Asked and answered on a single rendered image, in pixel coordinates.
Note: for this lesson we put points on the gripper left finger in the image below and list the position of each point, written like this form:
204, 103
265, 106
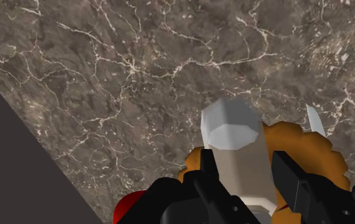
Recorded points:
207, 189

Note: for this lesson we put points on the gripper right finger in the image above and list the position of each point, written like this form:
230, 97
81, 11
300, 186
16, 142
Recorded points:
315, 195

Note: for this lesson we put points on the orange scalloped plate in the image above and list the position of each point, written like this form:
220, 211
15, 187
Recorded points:
307, 149

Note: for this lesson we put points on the silver knife blade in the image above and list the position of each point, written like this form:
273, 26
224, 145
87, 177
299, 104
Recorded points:
315, 122

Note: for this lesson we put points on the red round object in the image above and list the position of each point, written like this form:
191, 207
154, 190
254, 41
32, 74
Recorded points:
128, 206

